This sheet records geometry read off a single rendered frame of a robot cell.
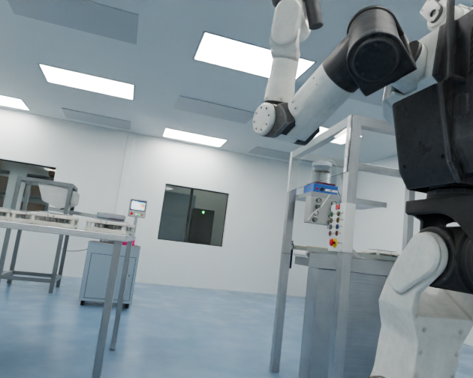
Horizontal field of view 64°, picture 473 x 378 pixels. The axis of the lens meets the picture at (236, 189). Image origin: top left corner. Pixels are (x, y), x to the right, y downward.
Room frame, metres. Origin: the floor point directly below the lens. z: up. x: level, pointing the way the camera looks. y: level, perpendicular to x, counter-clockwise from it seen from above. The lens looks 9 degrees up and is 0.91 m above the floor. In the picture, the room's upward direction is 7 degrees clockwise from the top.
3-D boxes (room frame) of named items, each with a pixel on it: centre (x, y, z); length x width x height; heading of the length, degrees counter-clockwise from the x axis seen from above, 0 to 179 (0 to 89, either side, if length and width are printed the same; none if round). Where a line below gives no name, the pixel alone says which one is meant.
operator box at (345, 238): (2.06, -0.60, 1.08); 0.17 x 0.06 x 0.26; 11
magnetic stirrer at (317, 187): (2.90, -0.66, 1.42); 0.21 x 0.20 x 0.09; 11
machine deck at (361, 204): (2.99, -0.82, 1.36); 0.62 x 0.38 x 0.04; 101
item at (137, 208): (5.18, 1.32, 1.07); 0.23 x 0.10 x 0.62; 106
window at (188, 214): (7.83, 0.81, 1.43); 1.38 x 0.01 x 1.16; 106
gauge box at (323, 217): (2.82, -0.65, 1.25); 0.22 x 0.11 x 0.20; 101
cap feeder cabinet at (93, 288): (4.99, 1.48, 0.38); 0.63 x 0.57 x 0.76; 106
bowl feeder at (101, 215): (5.03, 1.54, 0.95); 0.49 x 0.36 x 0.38; 106
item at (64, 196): (5.29, 2.36, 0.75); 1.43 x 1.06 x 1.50; 106
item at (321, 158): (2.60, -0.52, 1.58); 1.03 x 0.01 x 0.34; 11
